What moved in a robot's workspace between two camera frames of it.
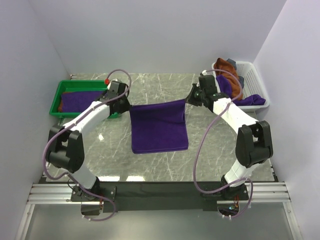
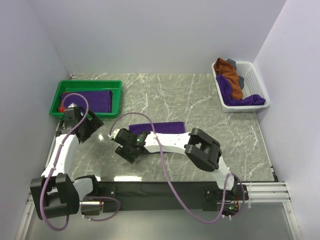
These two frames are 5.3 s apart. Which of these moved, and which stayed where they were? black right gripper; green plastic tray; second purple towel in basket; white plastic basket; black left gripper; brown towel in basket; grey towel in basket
Moved: black right gripper; black left gripper
Stayed: white plastic basket; grey towel in basket; green plastic tray; brown towel in basket; second purple towel in basket
